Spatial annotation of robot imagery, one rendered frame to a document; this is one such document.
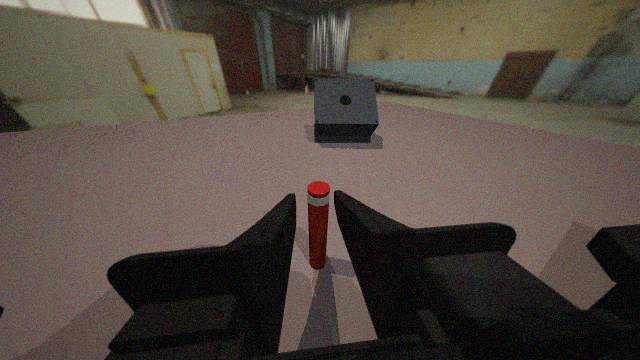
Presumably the grey sloped panel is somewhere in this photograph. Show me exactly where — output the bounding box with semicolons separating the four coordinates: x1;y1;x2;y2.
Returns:
314;78;379;143

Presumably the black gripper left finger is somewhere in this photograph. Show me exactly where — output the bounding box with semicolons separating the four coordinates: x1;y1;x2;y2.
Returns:
106;193;296;355

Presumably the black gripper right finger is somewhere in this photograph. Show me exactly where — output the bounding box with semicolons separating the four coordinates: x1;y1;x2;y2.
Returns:
334;190;517;339

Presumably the red peg with white band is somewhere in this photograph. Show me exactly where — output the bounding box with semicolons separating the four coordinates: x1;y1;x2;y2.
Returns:
307;181;330;270

